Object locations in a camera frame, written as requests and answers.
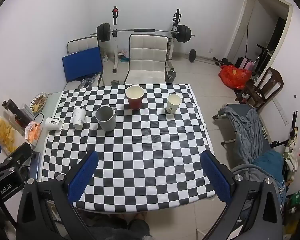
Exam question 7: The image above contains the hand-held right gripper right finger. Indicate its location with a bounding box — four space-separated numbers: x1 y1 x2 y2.
201 150 283 240

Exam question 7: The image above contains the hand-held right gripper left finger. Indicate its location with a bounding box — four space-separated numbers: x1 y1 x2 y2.
16 150 99 240

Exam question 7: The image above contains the white printed paper cup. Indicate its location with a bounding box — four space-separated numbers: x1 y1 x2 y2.
45 117 63 131
166 94 182 114

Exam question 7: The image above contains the plain white cup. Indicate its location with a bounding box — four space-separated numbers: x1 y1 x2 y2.
73 107 87 130

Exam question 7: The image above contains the red paper cup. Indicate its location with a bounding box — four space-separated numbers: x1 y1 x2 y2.
125 85 144 110

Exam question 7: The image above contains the yellow snack bag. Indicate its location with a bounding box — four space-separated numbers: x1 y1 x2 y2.
0 116 26 155

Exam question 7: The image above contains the blue phone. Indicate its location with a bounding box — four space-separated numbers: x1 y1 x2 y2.
29 151 42 181

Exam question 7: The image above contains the orange snack packet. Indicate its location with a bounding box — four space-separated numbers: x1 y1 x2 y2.
24 121 43 143

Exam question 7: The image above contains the black box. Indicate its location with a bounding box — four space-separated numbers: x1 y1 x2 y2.
2 99 36 126

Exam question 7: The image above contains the teal cloth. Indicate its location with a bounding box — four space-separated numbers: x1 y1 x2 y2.
251 151 286 182

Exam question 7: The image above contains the plate of snacks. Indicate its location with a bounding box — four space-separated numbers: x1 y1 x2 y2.
30 92 48 113

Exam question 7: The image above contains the grey cloth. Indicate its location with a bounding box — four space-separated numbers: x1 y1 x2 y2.
221 105 268 166

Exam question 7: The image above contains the grey mug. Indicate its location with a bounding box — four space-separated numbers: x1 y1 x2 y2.
95 106 117 132

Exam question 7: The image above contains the folding cot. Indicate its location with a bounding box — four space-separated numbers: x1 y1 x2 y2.
212 103 274 157

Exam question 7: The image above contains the black white checkered tablecloth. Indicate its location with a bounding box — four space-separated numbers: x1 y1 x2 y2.
41 84 217 212

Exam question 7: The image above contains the black tripod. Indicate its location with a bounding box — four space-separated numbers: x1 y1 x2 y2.
270 110 299 151

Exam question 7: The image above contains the red plastic bag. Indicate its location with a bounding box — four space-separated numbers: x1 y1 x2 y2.
219 64 252 90

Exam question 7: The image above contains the dark wooden chair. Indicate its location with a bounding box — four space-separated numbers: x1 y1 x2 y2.
234 67 284 108

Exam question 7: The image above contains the blue folded mat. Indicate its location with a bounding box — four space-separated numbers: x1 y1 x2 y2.
62 47 103 83

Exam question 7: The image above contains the chrome dumbbell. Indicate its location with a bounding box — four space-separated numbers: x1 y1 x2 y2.
167 68 177 83

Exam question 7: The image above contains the pink suitcase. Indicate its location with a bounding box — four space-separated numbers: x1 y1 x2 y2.
236 57 255 72

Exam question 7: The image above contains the small barbell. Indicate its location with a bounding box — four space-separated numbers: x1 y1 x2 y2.
189 49 223 66

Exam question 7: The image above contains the white squat rack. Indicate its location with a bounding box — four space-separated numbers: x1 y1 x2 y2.
111 6 182 75

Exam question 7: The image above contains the white padded chair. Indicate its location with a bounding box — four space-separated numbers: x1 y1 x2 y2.
66 36 106 87
124 34 169 84

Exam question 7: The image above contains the barbell with black plates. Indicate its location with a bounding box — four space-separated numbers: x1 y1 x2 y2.
90 23 196 43

